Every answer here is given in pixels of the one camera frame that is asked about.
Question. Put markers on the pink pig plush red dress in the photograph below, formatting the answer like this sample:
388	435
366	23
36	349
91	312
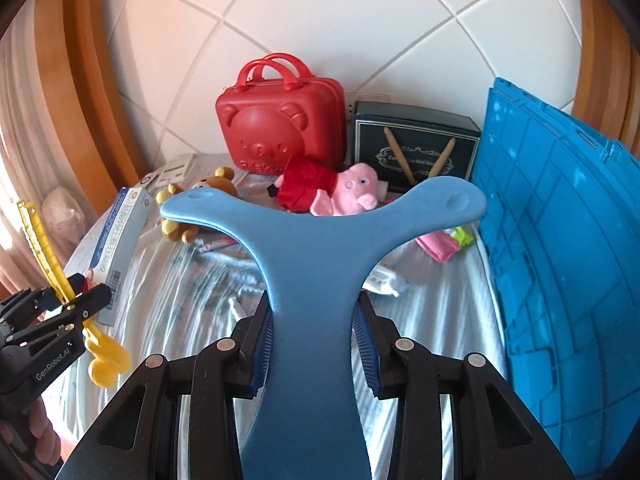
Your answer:
320	185

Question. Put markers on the striped pale blue tablecloth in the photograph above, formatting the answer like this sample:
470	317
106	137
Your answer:
200	285

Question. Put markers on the red bear suitcase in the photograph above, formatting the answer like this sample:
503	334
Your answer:
280	130

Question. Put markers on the white blue long box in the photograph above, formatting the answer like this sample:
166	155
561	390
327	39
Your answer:
122	250

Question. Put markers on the pink curtain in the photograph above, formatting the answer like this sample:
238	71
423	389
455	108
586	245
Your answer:
20	160

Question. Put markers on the black gift box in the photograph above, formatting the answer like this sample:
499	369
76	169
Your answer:
415	150

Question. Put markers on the blue plastic crate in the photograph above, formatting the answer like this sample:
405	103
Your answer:
565	270

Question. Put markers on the brown bear plush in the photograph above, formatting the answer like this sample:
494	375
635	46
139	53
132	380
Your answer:
220	185

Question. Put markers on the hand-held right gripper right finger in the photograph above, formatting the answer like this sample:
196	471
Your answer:
365	357

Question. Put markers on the wooden door frame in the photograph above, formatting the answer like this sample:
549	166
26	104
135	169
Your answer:
605	60

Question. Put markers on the white plastic bag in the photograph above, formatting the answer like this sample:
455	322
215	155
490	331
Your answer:
67	215

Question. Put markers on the curved wooden frame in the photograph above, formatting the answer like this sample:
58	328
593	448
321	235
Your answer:
95	85

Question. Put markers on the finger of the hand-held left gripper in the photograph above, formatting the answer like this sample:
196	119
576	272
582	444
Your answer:
85	305
30	305

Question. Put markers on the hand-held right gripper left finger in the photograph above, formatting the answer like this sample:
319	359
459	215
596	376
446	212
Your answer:
262	352

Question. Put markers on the clear pink packet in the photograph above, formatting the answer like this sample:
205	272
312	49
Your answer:
216	246

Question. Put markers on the white green flat box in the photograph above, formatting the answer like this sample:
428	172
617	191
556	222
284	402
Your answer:
175	171

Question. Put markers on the yellow plastic toy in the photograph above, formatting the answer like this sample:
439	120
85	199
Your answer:
107	360

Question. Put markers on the person's left hand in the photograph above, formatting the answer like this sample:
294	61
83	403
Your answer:
45	430

